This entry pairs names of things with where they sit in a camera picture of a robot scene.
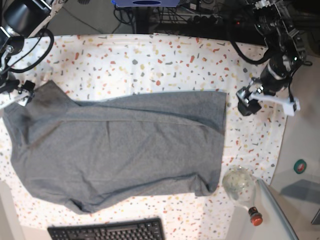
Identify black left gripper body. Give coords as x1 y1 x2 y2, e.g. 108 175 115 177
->
259 56 293 96

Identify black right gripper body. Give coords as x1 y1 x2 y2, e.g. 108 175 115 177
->
0 71 21 95

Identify grey t-shirt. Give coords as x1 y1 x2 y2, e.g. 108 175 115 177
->
3 81 226 214

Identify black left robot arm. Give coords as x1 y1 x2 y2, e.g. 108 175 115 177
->
226 0 312 116

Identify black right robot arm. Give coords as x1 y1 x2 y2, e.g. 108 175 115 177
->
0 0 67 110

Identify terrazzo patterned tablecloth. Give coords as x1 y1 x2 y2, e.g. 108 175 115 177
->
0 34 287 240

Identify green tape roll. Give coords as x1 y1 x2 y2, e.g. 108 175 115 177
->
293 159 307 175

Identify clear bottle with orange cap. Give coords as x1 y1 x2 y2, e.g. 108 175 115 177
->
222 165 263 227

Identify blue box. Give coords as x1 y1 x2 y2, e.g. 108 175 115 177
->
111 0 181 8

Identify black computer keyboard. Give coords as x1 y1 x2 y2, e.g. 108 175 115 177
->
47 218 166 240

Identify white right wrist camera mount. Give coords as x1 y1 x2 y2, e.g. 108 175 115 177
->
0 92 32 110

